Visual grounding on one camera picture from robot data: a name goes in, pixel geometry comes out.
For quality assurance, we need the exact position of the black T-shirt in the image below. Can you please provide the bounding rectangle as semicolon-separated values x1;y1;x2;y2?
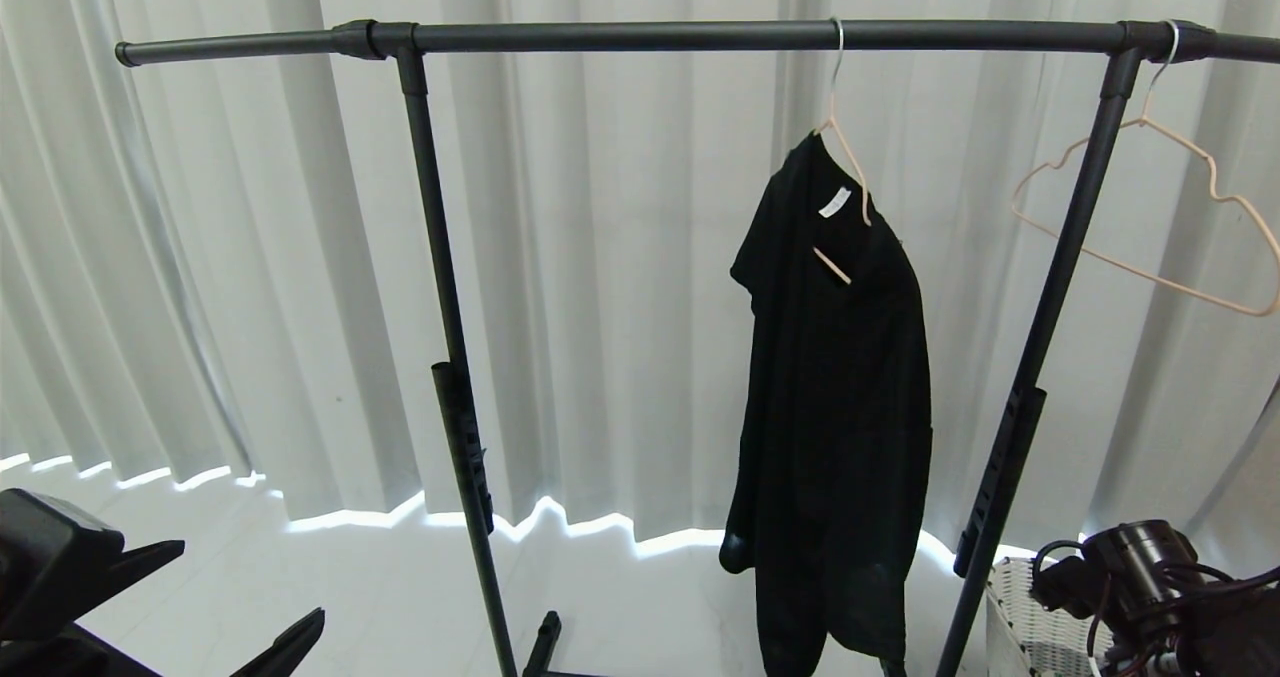
718;132;933;677

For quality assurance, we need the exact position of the black clothes rack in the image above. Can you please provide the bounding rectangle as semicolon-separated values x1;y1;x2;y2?
115;19;1280;677

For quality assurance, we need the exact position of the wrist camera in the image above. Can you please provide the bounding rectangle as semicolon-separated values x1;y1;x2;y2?
1030;554;1101;618
0;487;126;643

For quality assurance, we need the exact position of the white laundry basket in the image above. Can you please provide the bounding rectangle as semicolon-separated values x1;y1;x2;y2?
985;555;1113;677

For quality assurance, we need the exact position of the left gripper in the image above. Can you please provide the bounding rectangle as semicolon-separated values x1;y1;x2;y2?
0;540;327;677

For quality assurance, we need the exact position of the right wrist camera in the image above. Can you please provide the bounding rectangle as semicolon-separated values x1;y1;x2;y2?
1030;554;1101;618

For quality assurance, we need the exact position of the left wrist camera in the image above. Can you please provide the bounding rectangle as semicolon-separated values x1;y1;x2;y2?
0;487;126;643

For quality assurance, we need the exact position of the pink clothes hanger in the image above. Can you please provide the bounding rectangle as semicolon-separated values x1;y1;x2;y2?
812;19;873;286
1010;22;1280;318

